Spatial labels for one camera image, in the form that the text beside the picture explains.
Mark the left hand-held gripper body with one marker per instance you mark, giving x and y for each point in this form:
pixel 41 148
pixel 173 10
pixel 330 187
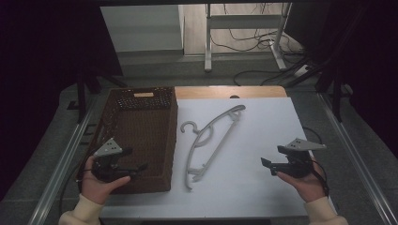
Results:
pixel 108 162

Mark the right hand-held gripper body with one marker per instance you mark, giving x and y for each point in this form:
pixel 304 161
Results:
pixel 297 162

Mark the person's right hand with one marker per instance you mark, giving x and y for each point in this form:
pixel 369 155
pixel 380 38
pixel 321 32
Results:
pixel 305 186

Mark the person's left hand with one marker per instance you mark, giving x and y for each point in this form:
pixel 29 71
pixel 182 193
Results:
pixel 100 187

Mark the brown woven plastic basket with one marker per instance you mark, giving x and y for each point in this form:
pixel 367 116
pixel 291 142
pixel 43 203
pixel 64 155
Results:
pixel 140 140

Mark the white sheet mat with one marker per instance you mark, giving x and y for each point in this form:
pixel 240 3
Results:
pixel 250 175

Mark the grey plastic clothes hanger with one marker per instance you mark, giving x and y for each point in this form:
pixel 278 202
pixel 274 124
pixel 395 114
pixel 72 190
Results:
pixel 206 140

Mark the black metal stand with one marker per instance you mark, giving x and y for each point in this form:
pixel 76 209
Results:
pixel 83 93
pixel 336 97

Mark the white power strip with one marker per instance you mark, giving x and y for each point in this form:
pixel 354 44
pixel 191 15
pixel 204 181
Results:
pixel 301 71

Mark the white panel board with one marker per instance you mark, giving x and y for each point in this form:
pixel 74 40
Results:
pixel 140 28

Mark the aluminium rail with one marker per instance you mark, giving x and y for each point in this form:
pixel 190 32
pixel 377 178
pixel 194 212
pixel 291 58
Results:
pixel 356 156
pixel 59 168

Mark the white metal desk frame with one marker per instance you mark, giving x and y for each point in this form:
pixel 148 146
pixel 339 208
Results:
pixel 208 37

